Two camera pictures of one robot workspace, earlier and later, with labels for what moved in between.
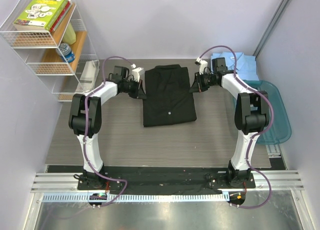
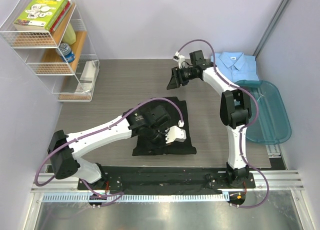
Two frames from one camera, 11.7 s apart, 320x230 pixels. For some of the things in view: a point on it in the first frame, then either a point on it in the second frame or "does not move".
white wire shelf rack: x=44 y=28 does not move
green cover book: x=41 y=13 does not move
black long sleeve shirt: x=168 y=95 → x=178 y=113
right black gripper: x=199 y=78 → x=176 y=80
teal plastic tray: x=280 y=130 does not move
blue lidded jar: x=66 y=51 does not move
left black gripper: x=138 y=86 → x=163 y=141
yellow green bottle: x=70 y=36 does not move
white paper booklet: x=89 y=77 does not move
